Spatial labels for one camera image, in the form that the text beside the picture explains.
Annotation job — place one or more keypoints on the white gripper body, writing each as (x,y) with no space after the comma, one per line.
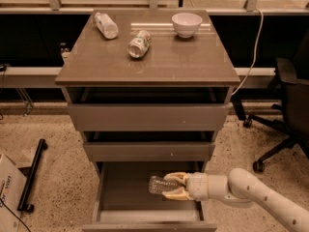
(197,186)

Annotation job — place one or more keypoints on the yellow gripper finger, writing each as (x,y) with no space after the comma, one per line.
(176,179)
(180,194)

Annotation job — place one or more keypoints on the clear water bottle red label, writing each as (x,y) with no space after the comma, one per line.
(158,185)

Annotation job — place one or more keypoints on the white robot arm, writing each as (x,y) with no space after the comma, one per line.
(239,188)

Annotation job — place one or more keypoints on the grey bottom drawer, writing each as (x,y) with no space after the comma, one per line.
(124,204)

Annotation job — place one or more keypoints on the grey drawer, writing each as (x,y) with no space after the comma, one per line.
(124,204)
(147,151)
(148,117)

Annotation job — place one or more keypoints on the grey middle drawer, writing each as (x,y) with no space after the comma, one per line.
(147,151)

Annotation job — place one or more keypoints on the grey drawer cabinet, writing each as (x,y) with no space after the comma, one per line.
(173,71)

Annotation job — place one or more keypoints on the grey top drawer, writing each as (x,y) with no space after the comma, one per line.
(148,117)

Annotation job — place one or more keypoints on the clear plastic bottle white label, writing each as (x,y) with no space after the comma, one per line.
(106,26)

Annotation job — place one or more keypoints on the small bottle behind cabinet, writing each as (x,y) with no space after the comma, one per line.
(65,51)

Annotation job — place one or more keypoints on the black office chair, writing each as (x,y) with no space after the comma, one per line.
(294,95)

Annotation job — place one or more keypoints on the green labelled can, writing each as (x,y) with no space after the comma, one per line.
(140,44)

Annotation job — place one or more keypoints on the white bowl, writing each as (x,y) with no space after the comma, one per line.
(186,24)

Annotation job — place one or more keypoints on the cardboard box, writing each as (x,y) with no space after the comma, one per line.
(12,182)

